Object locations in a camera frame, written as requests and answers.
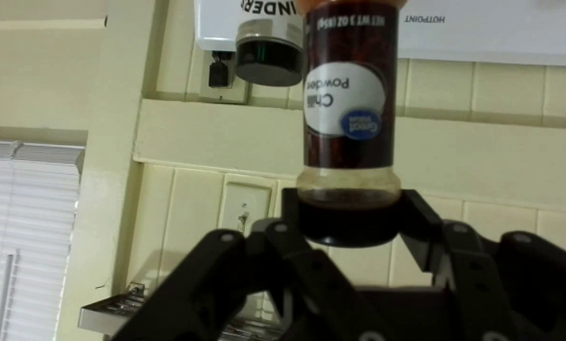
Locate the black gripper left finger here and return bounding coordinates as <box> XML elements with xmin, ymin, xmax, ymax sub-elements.
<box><xmin>108</xmin><ymin>185</ymin><xmax>373</xmax><ymax>341</ymax></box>

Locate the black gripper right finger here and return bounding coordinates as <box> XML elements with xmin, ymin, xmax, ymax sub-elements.
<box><xmin>394</xmin><ymin>185</ymin><xmax>566</xmax><ymax>341</ymax></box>

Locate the dark chili powder jar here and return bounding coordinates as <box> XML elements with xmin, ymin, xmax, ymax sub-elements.
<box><xmin>294</xmin><ymin>0</ymin><xmax>403</xmax><ymax>249</ymax></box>

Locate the black lid yellow label jar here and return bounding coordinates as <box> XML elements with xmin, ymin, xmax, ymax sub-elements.
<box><xmin>233</xmin><ymin>16</ymin><xmax>307</xmax><ymax>88</ymax></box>

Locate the white window blind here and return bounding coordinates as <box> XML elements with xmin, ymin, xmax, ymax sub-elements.
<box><xmin>0</xmin><ymin>137</ymin><xmax>87</xmax><ymax>341</ymax></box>

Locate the white stove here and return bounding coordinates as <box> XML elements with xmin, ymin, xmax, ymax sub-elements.
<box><xmin>193</xmin><ymin>0</ymin><xmax>566</xmax><ymax>69</ymax></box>

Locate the cream wall switch plate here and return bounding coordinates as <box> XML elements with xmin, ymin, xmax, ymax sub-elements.
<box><xmin>218</xmin><ymin>171</ymin><xmax>279</xmax><ymax>238</ymax></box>

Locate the steel wall spice rack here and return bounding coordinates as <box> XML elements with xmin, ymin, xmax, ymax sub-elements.
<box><xmin>76</xmin><ymin>247</ymin><xmax>284</xmax><ymax>341</ymax></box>

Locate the wall outlet with black plug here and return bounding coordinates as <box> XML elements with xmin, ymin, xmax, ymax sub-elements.
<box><xmin>199</xmin><ymin>48</ymin><xmax>252</xmax><ymax>105</ymax></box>

